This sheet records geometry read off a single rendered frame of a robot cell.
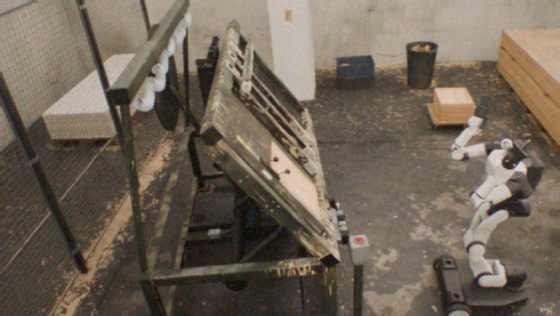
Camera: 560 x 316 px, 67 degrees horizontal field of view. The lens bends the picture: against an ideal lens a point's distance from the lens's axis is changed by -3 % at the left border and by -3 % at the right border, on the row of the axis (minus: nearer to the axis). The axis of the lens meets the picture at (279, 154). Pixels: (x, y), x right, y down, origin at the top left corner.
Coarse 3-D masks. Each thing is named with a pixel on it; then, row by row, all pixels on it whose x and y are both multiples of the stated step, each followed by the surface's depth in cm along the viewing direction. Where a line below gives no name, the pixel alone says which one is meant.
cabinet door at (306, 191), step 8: (272, 144) 327; (272, 152) 317; (280, 152) 332; (280, 160) 322; (288, 160) 337; (272, 168) 299; (280, 168) 313; (288, 168) 327; (296, 168) 342; (280, 176) 304; (288, 176) 317; (296, 176) 332; (304, 176) 347; (288, 184) 307; (296, 184) 322; (304, 184) 337; (312, 184) 353; (296, 192) 311; (304, 192) 326; (312, 192) 342; (304, 200) 316; (312, 200) 331; (312, 208) 320; (320, 216) 323
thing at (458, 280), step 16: (448, 272) 356; (464, 272) 357; (512, 272) 331; (448, 288) 343; (464, 288) 344; (480, 288) 342; (496, 288) 340; (512, 288) 336; (448, 304) 332; (464, 304) 330; (480, 304) 329; (496, 304) 328; (512, 304) 329
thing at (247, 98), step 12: (240, 84) 327; (240, 96) 331; (252, 96) 336; (252, 108) 337; (264, 108) 342; (264, 120) 342; (276, 132) 348; (288, 144) 355; (300, 156) 361; (312, 168) 368
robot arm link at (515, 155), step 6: (516, 144) 241; (510, 150) 245; (516, 150) 241; (522, 150) 239; (528, 150) 240; (510, 156) 245; (516, 156) 242; (522, 156) 238; (528, 156) 237; (510, 162) 245; (516, 162) 243
